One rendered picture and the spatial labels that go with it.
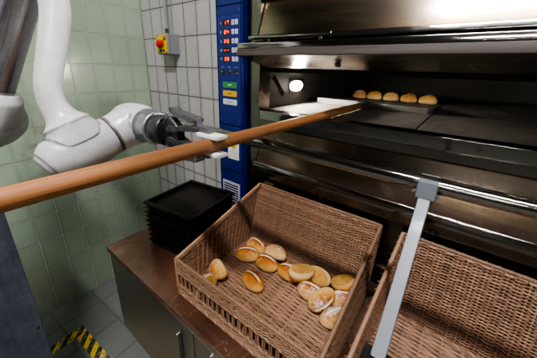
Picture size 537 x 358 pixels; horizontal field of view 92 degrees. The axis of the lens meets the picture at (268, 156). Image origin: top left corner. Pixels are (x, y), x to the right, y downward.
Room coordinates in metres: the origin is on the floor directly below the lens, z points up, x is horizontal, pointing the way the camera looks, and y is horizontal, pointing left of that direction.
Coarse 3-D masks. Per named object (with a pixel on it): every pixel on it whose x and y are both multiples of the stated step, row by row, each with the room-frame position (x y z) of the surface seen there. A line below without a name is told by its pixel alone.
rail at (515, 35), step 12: (396, 36) 0.70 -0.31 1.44; (408, 36) 0.69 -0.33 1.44; (420, 36) 0.67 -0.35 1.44; (432, 36) 0.65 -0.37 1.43; (444, 36) 0.64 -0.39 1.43; (456, 36) 0.63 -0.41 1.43; (468, 36) 0.61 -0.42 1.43; (480, 36) 0.60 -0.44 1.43; (492, 36) 0.59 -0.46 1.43; (504, 36) 0.58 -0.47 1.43; (516, 36) 0.57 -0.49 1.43; (528, 36) 0.56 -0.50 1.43; (240, 48) 1.02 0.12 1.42; (252, 48) 0.98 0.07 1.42
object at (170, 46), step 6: (156, 36) 1.47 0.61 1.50; (162, 36) 1.44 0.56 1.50; (168, 36) 1.42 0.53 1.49; (174, 36) 1.45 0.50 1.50; (168, 42) 1.42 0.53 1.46; (174, 42) 1.45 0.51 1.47; (162, 48) 1.44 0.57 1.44; (168, 48) 1.42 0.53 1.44; (174, 48) 1.45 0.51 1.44; (168, 54) 1.47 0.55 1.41; (174, 54) 1.45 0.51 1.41
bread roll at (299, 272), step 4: (296, 264) 0.78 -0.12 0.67; (300, 264) 0.78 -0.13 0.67; (304, 264) 0.78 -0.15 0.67; (292, 268) 0.75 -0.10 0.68; (296, 268) 0.75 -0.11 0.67; (300, 268) 0.75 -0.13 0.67; (304, 268) 0.76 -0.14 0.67; (308, 268) 0.76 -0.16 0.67; (312, 268) 0.76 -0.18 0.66; (288, 272) 0.75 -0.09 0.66; (292, 272) 0.73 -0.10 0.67; (296, 272) 0.73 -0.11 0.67; (300, 272) 0.73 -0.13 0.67; (304, 272) 0.73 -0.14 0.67; (308, 272) 0.74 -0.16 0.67; (312, 272) 0.75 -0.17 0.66; (292, 276) 0.73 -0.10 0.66; (296, 276) 0.72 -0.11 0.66; (300, 276) 0.72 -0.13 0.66; (304, 276) 0.73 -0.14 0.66; (308, 276) 0.73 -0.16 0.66; (296, 280) 0.72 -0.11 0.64; (300, 280) 0.72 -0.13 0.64; (304, 280) 0.73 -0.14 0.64
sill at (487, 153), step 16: (272, 112) 1.10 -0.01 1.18; (288, 112) 1.11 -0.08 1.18; (320, 128) 0.96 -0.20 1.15; (336, 128) 0.92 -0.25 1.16; (352, 128) 0.89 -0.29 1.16; (368, 128) 0.86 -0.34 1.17; (384, 128) 0.83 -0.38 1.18; (400, 128) 0.84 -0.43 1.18; (416, 144) 0.77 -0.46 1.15; (432, 144) 0.74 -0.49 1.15; (448, 144) 0.72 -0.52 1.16; (464, 144) 0.70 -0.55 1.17; (480, 144) 0.68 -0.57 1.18; (496, 144) 0.67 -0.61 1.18; (512, 144) 0.67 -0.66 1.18; (512, 160) 0.63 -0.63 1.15; (528, 160) 0.62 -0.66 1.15
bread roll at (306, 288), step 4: (308, 280) 0.73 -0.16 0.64; (300, 284) 0.72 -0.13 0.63; (304, 284) 0.71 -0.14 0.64; (308, 284) 0.71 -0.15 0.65; (312, 284) 0.71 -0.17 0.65; (316, 284) 0.71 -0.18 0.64; (300, 288) 0.71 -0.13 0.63; (304, 288) 0.70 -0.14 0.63; (308, 288) 0.69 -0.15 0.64; (312, 288) 0.69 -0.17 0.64; (316, 288) 0.69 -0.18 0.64; (300, 292) 0.70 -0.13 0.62; (304, 292) 0.69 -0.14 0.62; (308, 292) 0.69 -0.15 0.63; (312, 292) 0.68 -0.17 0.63; (304, 296) 0.69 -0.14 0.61; (308, 296) 0.68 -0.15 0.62
